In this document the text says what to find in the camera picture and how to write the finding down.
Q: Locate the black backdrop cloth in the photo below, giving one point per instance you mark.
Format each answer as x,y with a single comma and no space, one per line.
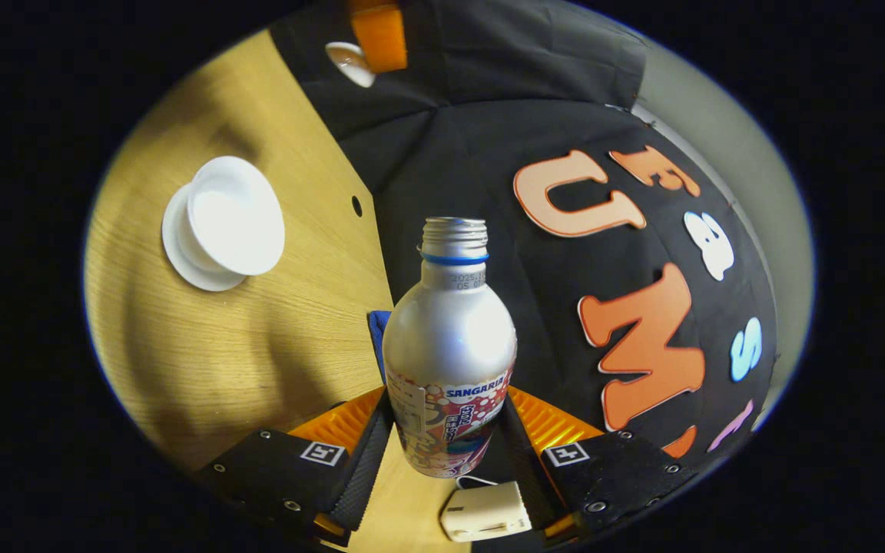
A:
488,153

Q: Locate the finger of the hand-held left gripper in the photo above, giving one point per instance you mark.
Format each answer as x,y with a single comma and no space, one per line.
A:
379,38

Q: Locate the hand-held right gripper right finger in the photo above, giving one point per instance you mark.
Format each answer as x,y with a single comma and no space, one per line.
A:
525,453

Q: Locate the silver water bottle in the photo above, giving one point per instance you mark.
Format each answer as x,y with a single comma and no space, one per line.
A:
450,346

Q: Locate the white saucer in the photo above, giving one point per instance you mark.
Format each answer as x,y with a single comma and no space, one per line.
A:
181,261

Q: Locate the white toaster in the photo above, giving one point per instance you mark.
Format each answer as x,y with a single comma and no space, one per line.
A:
485,511

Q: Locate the blue cloth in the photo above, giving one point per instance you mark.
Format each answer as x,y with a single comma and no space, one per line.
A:
377,338

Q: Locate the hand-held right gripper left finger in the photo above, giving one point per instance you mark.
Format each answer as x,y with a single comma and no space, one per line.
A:
369,476

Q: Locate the white teacup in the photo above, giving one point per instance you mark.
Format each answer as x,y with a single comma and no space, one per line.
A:
239,223

